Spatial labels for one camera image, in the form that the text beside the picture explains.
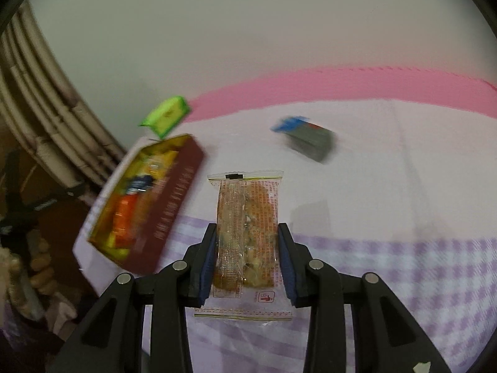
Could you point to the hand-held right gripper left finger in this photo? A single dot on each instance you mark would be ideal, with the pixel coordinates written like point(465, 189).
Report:
point(207, 264)

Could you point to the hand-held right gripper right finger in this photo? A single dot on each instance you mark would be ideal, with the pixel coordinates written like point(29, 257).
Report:
point(287, 268)

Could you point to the long clear brown pastry packet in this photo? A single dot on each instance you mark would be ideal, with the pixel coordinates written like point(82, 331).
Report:
point(244, 221)

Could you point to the gold metal tin box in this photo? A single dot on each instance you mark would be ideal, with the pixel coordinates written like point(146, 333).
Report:
point(174, 202)

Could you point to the yellow snack packet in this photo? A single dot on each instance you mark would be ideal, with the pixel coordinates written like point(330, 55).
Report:
point(161, 163)

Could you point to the person's left hand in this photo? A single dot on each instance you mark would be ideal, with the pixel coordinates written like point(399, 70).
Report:
point(40, 268)

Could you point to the orange snack packet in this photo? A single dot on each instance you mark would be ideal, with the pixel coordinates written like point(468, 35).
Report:
point(126, 217)

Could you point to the blue cracker packet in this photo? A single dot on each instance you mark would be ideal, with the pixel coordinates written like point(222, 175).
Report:
point(139, 184)

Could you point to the pink checked tablecloth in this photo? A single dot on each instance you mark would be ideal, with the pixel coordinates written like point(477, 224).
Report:
point(388, 202)

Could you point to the rattan furniture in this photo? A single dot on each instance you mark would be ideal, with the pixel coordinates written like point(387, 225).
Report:
point(39, 85)

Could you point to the dark cookie packet blue ends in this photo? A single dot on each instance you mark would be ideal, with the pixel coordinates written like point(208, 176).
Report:
point(310, 138)

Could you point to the green tissue pack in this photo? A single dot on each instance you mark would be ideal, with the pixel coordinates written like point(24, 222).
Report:
point(167, 114)

